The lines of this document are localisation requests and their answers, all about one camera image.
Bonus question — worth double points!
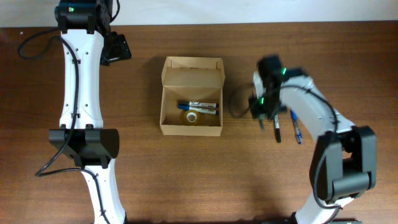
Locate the black ballpoint pen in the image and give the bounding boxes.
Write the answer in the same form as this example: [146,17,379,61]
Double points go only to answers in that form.
[259,119,265,133]

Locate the blue whiteboard marker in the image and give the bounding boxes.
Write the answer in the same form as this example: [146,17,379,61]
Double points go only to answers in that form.
[178,104,219,115]

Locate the brown cardboard box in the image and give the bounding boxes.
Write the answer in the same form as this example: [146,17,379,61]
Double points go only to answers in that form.
[160,57,225,136]

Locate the yellow clear tape roll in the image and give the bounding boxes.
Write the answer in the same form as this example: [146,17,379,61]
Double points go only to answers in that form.
[180,110,203,126]

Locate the black whiteboard marker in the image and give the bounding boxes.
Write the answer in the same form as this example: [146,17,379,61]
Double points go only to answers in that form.
[178,101,219,108]

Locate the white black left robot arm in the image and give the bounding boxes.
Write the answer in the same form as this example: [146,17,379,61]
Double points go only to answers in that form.
[49,1,127,223]

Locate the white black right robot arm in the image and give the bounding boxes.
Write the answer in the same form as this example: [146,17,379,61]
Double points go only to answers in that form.
[249,55,377,223]

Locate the black permanent marker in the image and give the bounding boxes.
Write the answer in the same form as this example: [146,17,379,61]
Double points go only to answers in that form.
[274,114,281,143]

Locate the blue ballpoint pen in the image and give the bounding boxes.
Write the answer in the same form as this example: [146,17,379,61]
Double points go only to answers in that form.
[290,110,302,145]

